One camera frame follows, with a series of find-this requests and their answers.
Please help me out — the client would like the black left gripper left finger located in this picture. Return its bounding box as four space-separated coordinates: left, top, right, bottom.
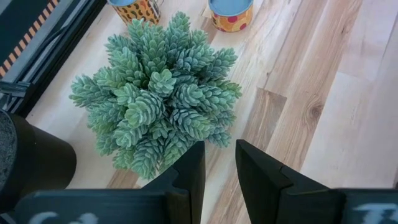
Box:
14 141 206 224

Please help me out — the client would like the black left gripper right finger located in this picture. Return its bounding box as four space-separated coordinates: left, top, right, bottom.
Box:
235 139 398 224

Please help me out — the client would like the spicy black beans can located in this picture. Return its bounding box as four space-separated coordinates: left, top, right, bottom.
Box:
107 0 165 26

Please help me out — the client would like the leafy tree in black pot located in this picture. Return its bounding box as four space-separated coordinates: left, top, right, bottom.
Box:
0 108 77 214

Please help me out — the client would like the small succulent in white pot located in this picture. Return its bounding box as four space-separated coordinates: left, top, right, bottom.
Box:
68 11 243 180

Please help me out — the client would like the black floor mat striped edge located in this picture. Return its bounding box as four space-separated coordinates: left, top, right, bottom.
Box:
0 0 60 78

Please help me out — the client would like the black aluminium table frame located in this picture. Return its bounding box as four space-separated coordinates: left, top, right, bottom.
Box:
0 0 108 118

